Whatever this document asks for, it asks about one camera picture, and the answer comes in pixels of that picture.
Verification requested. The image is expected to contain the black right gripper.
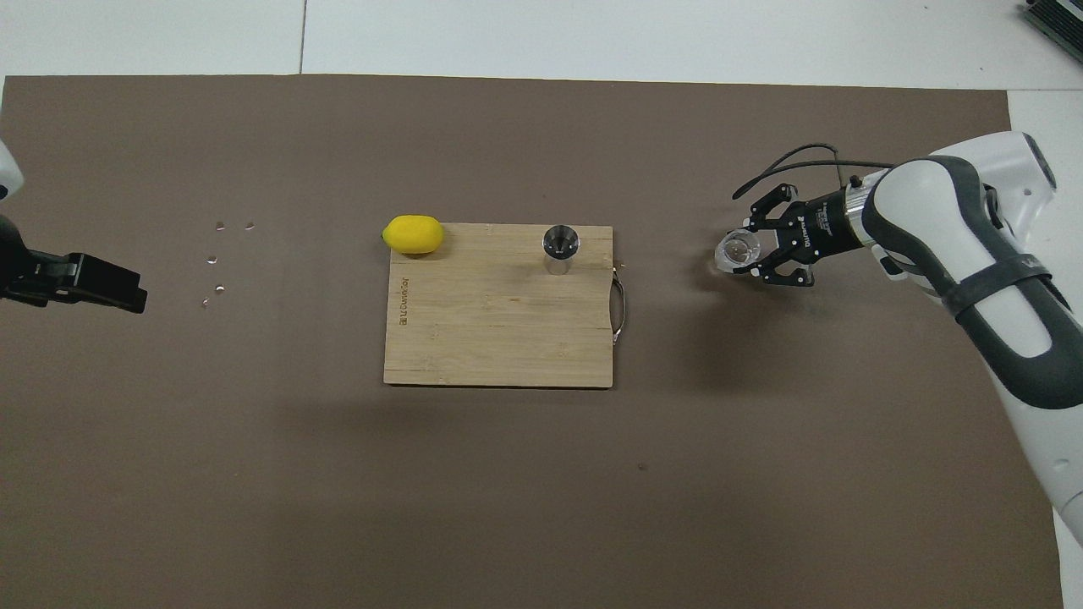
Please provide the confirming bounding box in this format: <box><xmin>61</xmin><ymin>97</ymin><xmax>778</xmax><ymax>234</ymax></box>
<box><xmin>749</xmin><ymin>184</ymin><xmax>866</xmax><ymax>288</ymax></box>

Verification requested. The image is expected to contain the yellow lemon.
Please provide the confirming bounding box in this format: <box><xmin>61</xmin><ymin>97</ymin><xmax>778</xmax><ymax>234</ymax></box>
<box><xmin>382</xmin><ymin>214</ymin><xmax>445</xmax><ymax>256</ymax></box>

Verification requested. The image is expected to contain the grey ribbed metal box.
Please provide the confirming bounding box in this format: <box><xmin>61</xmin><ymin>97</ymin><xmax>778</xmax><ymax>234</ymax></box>
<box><xmin>1020</xmin><ymin>0</ymin><xmax>1083</xmax><ymax>39</ymax></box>

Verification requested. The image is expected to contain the steel cocktail jigger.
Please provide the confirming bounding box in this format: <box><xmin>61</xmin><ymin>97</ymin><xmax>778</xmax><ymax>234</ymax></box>
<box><xmin>541</xmin><ymin>224</ymin><xmax>581</xmax><ymax>276</ymax></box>

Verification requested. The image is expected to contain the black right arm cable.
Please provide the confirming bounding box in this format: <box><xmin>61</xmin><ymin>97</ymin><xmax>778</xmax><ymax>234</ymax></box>
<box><xmin>732</xmin><ymin>144</ymin><xmax>898</xmax><ymax>200</ymax></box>

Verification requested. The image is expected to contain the bamboo cutting board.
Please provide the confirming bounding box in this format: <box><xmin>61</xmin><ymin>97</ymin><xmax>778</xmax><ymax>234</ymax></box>
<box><xmin>383</xmin><ymin>222</ymin><xmax>629</xmax><ymax>390</ymax></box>

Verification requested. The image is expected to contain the small clear glass cup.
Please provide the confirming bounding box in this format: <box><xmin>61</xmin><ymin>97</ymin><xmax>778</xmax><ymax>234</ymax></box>
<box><xmin>715</xmin><ymin>230</ymin><xmax>762</xmax><ymax>273</ymax></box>

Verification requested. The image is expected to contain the brown table mat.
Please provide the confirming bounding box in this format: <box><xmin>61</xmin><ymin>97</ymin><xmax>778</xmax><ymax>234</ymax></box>
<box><xmin>0</xmin><ymin>74</ymin><xmax>1065</xmax><ymax>609</ymax></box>

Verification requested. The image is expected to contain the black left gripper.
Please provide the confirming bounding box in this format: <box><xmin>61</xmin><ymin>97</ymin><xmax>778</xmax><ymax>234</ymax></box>
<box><xmin>0</xmin><ymin>245</ymin><xmax>149</xmax><ymax>315</ymax></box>

